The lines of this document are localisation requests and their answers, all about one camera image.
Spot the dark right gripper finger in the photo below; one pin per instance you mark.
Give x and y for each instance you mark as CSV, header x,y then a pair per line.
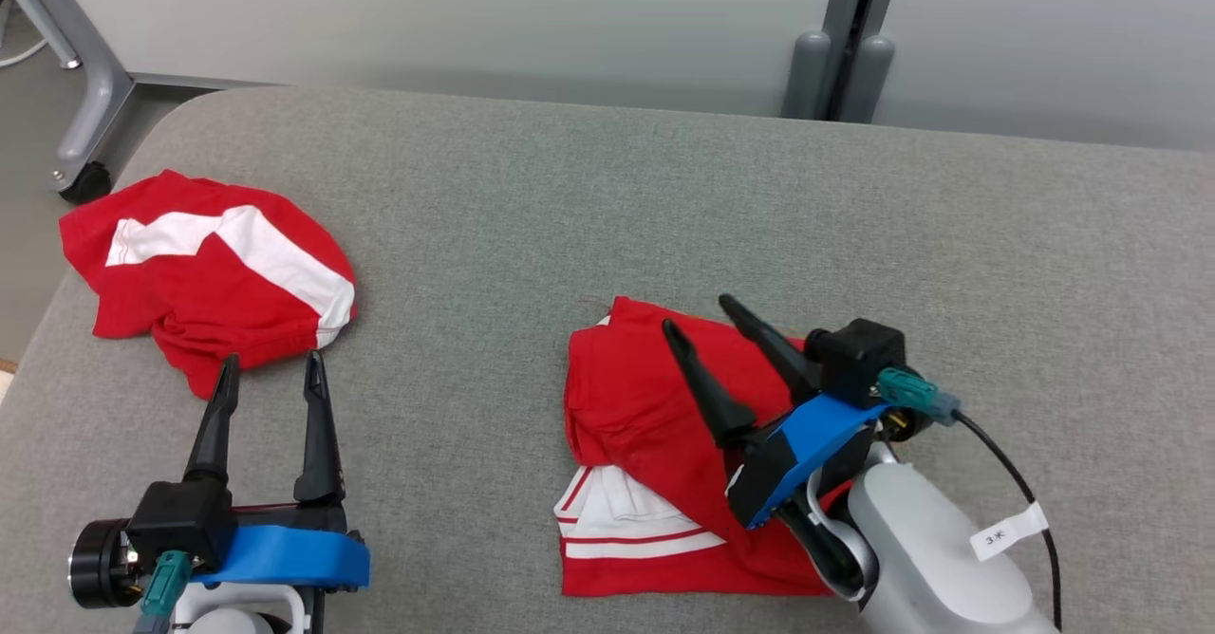
x,y
717,401
783,359

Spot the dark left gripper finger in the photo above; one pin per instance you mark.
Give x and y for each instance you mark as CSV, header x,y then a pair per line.
x,y
319,454
216,435

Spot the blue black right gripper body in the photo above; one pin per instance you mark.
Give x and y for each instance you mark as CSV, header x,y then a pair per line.
x,y
807,439

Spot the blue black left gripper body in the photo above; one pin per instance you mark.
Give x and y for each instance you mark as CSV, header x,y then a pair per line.
x,y
285,558

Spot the red basketball jersey white sleeves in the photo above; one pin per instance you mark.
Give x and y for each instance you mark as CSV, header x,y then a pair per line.
x,y
636,397

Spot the red shorts white stripe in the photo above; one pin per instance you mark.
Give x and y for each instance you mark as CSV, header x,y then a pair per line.
x,y
190,302

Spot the black caster wheel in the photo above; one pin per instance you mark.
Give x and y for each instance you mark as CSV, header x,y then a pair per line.
x,y
87,183

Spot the grey wheeled stand leg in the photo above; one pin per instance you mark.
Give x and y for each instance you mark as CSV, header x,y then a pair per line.
x,y
95,93

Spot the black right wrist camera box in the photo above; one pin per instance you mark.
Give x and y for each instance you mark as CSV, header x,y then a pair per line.
x,y
859,359

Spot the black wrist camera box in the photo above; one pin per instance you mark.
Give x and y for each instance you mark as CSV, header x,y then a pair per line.
x,y
180,520
859,359

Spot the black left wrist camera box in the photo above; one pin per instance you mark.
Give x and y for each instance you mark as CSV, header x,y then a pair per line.
x,y
180,520

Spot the teal right camera connector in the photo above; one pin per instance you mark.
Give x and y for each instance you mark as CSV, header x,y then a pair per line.
x,y
911,392

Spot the teal camera connector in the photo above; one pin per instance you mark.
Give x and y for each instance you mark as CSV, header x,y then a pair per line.
x,y
911,392
163,587

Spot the teal left camera connector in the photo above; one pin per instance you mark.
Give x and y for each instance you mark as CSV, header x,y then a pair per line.
x,y
163,587

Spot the grey rounded post foot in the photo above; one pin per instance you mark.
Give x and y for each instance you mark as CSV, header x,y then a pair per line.
x,y
807,74
867,79

